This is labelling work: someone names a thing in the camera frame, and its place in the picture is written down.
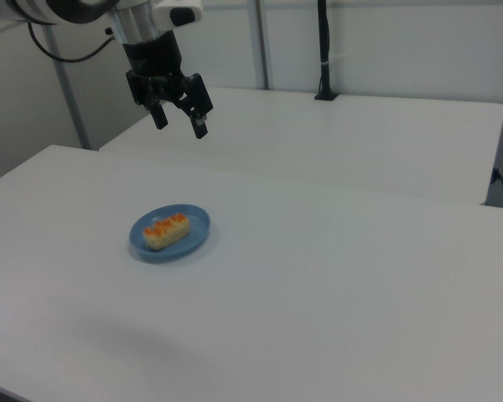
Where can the bread with orange topping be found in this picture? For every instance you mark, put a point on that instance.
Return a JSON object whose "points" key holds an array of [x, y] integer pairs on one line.
{"points": [[167, 232]]}

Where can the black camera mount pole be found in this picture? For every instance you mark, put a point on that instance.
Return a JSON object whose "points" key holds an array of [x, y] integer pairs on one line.
{"points": [[325, 50]]}

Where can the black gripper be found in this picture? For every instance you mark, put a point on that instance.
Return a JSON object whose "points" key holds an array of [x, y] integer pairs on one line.
{"points": [[155, 58]]}

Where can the blue round plate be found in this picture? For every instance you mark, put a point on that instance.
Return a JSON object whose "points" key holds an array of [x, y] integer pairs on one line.
{"points": [[197, 240]]}

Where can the grey metal frame post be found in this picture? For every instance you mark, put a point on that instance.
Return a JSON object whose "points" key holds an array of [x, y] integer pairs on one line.
{"points": [[262, 42], [71, 96]]}

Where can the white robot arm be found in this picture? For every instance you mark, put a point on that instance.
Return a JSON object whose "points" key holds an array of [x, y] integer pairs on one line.
{"points": [[167, 10]]}

